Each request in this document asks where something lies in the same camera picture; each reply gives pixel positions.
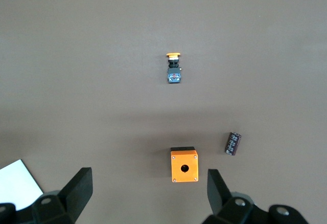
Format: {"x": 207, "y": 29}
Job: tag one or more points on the white drawer cabinet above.
{"x": 15, "y": 183}

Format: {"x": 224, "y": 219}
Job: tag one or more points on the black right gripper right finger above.
{"x": 219, "y": 196}

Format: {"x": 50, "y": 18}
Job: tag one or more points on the orange box with hole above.
{"x": 178, "y": 167}

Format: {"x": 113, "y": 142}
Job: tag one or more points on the orange-capped push button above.
{"x": 174, "y": 77}

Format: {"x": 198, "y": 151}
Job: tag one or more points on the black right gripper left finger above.
{"x": 76, "y": 190}

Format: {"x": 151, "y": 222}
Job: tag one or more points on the small black contact block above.
{"x": 233, "y": 144}

